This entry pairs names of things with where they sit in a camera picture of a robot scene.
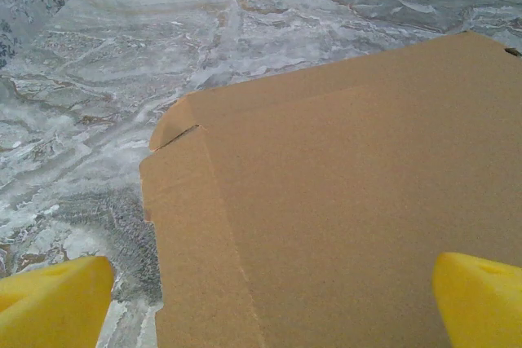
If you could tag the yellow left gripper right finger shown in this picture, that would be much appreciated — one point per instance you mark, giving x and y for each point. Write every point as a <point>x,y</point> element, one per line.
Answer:
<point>485,307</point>

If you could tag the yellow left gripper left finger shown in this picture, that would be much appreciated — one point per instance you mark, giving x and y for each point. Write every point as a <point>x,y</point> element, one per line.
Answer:
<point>53,307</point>

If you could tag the brown cardboard box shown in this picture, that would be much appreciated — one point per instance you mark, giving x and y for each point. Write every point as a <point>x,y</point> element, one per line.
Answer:
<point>334,201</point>

